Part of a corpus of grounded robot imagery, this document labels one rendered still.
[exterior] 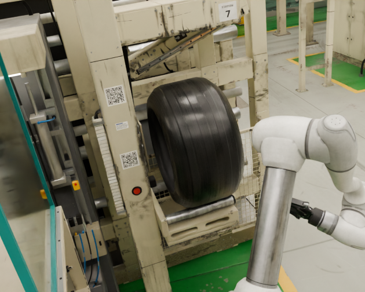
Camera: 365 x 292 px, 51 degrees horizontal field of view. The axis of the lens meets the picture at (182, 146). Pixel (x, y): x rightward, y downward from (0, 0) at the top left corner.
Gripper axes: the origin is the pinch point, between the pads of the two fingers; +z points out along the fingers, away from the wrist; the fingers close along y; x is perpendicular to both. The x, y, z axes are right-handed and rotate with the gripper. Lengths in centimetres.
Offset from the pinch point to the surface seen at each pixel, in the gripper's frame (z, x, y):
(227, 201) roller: 17.8, -3.8, 15.3
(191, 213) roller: 30.0, -17.3, 15.4
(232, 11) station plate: 52, 60, -36
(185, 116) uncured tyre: 44, -1, -29
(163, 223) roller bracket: 37.9, -29.1, 11.4
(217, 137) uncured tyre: 29.8, -0.4, -24.1
